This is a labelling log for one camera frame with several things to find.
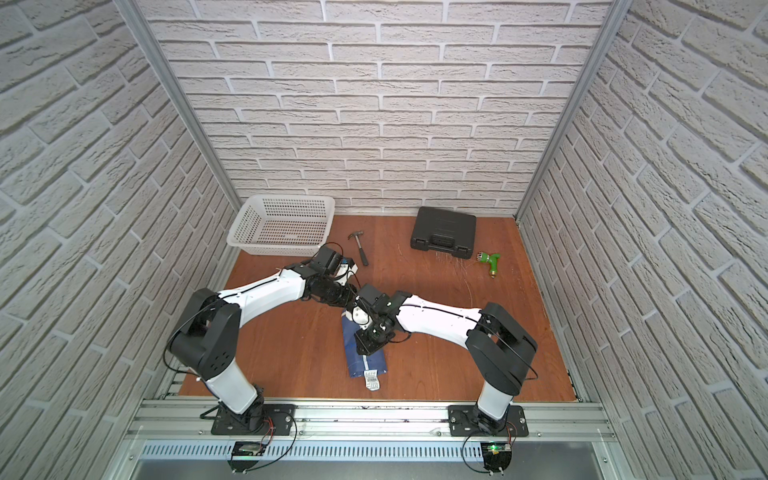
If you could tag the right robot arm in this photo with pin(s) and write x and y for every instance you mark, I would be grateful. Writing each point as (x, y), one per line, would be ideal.
(501, 349)

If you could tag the black plastic tool case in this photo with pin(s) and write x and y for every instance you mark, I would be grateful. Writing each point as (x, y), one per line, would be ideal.
(444, 231)

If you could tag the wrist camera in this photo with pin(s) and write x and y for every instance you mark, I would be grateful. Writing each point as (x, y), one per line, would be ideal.
(346, 270)
(361, 317)

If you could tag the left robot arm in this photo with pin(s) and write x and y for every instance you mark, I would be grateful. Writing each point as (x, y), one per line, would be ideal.
(206, 336)

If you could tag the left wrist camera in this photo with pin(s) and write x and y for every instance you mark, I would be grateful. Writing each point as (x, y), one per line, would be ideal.
(346, 270)

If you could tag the aluminium corner post left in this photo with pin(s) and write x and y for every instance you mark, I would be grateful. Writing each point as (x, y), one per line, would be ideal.
(140, 29)

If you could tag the white plastic basket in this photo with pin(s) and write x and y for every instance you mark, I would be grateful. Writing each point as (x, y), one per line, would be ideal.
(282, 225)

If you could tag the right electronics board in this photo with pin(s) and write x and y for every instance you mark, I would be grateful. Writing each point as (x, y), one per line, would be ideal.
(496, 457)

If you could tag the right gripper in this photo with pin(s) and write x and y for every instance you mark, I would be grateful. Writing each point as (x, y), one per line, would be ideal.
(366, 346)

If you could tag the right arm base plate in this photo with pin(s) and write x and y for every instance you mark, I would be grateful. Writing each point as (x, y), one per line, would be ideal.
(466, 420)

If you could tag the left electronics board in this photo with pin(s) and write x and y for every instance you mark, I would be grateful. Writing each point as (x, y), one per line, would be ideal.
(248, 450)

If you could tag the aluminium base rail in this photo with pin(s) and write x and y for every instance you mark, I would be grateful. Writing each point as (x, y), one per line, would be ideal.
(575, 437)

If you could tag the aluminium corner post right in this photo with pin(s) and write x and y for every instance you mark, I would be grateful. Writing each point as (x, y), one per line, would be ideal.
(606, 35)

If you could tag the electronics board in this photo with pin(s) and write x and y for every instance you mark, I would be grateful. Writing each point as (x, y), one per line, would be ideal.
(248, 450)
(496, 457)

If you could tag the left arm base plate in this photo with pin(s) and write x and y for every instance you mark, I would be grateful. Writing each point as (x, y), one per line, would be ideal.
(259, 420)

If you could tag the aluminium corner post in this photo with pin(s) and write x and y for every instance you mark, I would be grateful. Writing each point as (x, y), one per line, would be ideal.
(140, 29)
(606, 35)

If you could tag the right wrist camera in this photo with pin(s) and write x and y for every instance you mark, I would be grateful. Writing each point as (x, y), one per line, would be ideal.
(361, 317)

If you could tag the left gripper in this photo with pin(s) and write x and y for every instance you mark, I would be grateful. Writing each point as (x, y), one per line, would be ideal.
(346, 297)

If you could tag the hammer with black handle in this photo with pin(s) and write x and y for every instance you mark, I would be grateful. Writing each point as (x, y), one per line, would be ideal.
(356, 236)

